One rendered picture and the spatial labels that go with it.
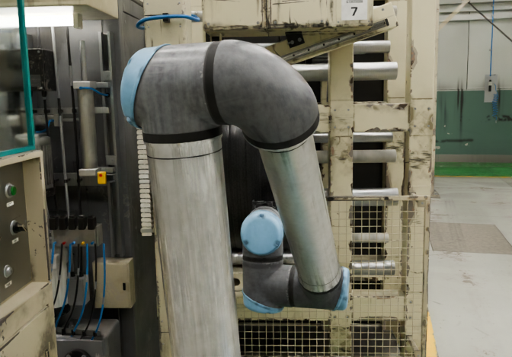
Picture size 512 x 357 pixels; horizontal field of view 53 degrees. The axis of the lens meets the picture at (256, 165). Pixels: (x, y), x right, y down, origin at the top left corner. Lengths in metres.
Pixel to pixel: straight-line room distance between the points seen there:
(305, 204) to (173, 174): 0.23
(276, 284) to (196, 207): 0.43
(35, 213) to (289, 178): 0.92
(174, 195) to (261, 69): 0.21
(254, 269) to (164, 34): 0.84
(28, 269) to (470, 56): 10.11
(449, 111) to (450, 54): 1.11
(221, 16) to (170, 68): 1.22
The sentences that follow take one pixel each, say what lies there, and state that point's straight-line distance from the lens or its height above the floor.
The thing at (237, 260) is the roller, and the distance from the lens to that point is 1.63.
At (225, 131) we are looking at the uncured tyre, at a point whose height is 1.31.
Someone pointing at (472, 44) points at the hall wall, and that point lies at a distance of 11.05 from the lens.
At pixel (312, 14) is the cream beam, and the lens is 1.90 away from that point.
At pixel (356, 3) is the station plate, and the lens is 1.92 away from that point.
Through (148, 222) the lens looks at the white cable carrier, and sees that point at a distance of 1.74.
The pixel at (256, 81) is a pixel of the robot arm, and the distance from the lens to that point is 0.67.
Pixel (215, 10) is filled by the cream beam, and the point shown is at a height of 1.71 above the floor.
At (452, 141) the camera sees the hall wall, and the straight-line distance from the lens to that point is 10.94.
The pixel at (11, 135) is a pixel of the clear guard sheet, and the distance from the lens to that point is 1.44.
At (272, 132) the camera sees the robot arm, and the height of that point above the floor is 1.36.
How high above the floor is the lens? 1.41
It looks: 8 degrees down
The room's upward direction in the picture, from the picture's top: 1 degrees counter-clockwise
